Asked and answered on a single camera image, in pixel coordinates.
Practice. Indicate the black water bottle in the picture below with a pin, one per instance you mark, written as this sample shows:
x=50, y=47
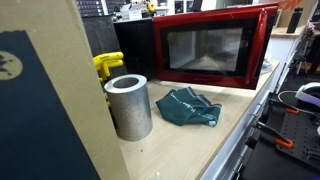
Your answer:
x=296, y=15

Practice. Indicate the grey folded towel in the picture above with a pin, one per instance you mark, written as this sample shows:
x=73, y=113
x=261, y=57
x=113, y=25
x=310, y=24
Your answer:
x=266, y=66

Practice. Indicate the dark green cloth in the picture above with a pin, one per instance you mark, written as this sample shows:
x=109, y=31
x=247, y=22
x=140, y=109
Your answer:
x=183, y=106

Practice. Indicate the orange handled black clamp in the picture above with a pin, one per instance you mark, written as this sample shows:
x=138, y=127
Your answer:
x=279, y=139

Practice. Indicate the black perforated board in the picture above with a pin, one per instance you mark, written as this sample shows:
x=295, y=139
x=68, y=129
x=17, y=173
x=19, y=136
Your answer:
x=302, y=131

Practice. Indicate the yellow clamp tool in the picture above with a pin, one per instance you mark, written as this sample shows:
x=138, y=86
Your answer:
x=104, y=62

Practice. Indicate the red and black microwave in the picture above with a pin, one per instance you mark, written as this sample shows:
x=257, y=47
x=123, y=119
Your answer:
x=222, y=47

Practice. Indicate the large cardboard box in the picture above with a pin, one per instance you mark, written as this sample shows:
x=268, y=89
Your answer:
x=54, y=121

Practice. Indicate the white VR headset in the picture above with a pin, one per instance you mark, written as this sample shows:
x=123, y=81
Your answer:
x=307, y=95

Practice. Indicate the grey metal cylinder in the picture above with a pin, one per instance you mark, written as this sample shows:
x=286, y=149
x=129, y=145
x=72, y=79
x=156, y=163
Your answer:
x=129, y=102

